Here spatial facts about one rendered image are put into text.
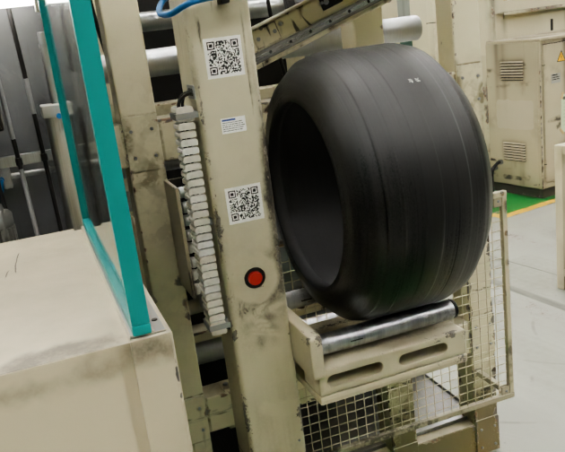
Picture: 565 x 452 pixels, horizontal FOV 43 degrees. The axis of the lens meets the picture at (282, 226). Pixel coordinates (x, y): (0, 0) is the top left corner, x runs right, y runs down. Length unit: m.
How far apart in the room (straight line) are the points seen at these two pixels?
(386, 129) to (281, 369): 0.57
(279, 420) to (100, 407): 0.91
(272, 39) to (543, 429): 1.81
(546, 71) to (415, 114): 4.56
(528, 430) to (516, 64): 3.67
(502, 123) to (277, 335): 4.82
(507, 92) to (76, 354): 5.56
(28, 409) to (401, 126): 0.87
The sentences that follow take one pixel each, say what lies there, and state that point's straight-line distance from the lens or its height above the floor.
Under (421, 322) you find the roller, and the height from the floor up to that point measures 0.90.
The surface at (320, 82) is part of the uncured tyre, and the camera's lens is 1.44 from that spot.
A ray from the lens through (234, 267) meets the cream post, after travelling 1.46.
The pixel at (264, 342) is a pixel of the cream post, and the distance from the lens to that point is 1.54.
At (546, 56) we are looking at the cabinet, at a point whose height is 1.10.
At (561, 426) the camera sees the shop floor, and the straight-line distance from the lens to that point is 2.96.
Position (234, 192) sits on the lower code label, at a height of 1.25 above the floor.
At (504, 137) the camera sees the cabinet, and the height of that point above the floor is 0.47.
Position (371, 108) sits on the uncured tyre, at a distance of 1.36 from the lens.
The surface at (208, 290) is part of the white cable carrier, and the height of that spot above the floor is 1.05.
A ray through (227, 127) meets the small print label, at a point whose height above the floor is 1.38.
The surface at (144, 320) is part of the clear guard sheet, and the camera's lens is 0.73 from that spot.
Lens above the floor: 1.55
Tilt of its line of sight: 15 degrees down
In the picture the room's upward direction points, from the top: 7 degrees counter-clockwise
